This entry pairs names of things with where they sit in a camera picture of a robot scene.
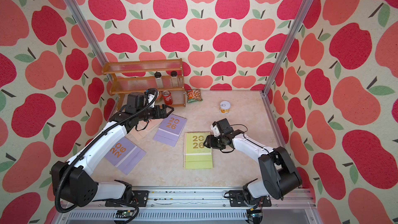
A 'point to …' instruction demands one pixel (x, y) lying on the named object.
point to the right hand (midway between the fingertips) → (208, 146)
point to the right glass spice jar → (174, 74)
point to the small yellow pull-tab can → (225, 106)
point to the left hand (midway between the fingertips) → (168, 111)
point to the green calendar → (196, 155)
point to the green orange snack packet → (194, 95)
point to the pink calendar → (144, 128)
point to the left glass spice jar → (157, 75)
